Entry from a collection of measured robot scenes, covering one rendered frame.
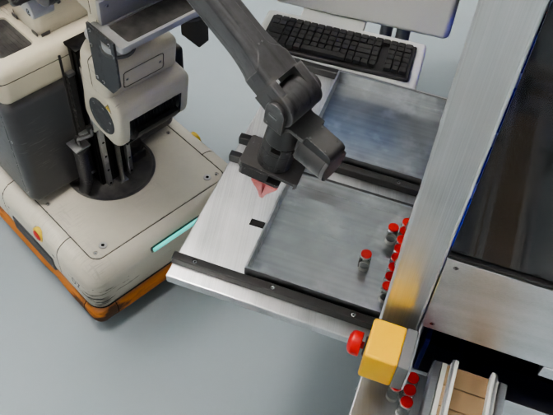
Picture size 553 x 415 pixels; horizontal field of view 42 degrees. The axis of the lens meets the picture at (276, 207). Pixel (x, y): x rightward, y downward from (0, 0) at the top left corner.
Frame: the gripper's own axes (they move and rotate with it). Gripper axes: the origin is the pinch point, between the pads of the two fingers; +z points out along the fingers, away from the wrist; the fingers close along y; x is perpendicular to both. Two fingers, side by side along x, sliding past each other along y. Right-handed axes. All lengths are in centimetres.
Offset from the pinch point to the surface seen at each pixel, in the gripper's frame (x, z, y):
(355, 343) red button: -19.4, 1.2, 23.4
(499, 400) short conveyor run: -16, 4, 49
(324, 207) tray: 15.6, 16.7, 11.6
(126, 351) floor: 10, 113, -24
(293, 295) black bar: -7.6, 14.7, 12.2
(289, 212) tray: 11.7, 17.8, 5.4
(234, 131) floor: 111, 114, -28
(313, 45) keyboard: 71, 26, -6
